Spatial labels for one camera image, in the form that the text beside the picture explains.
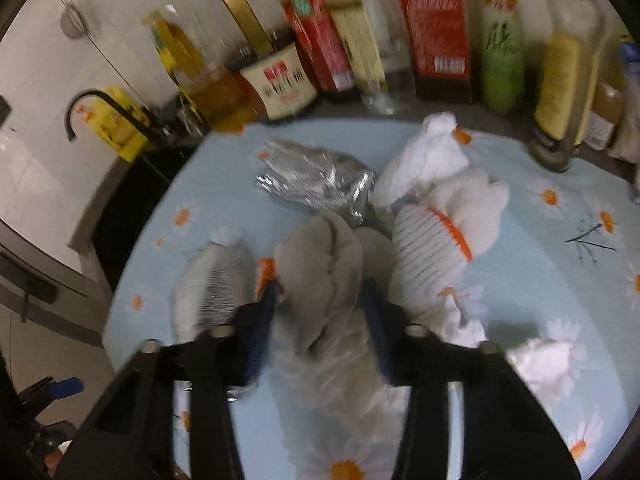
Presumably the gray cloth glove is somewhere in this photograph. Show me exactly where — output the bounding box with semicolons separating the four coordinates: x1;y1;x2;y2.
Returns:
272;212;408;443

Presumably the white knit work glove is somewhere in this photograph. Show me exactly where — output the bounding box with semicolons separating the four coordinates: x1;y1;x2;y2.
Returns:
388;168;510;315

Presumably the white tissue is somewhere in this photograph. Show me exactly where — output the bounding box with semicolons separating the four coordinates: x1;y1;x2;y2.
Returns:
369;112;470;211

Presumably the silver foil wrapper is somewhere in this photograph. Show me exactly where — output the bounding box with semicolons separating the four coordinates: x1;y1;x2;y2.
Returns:
255;138;376;226

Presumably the blue daisy tablecloth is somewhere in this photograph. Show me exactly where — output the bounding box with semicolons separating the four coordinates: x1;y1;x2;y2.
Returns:
103;114;639;479

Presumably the black curved faucet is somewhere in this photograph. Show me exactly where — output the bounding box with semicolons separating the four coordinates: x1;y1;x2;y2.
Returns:
65;88;166;149

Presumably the small brown jar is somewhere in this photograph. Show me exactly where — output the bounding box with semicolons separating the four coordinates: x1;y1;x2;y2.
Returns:
584;81;625;151

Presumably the cooking oil jug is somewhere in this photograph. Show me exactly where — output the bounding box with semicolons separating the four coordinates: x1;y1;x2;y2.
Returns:
142;4;258;134

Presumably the small gold cap bottle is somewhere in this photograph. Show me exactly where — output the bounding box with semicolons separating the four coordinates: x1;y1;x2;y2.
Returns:
528;0;605;174

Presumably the dark vinegar jug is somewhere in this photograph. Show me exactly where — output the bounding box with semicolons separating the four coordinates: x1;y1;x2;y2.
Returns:
221;0;320;125

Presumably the green label oil bottle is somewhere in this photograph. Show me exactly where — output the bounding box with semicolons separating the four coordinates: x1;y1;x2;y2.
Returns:
480;0;525;116

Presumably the metal strainer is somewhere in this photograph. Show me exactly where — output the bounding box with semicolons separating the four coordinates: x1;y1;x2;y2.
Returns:
60;0;89;40

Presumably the yellow cap clear bottle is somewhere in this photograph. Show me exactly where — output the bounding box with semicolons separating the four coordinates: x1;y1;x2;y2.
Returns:
326;0;416;116

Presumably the red label clear bottle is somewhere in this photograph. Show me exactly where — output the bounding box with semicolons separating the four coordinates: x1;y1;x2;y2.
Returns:
399;0;473;104

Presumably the red label sauce bottle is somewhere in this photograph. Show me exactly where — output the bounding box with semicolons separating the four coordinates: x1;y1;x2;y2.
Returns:
278;0;356;102

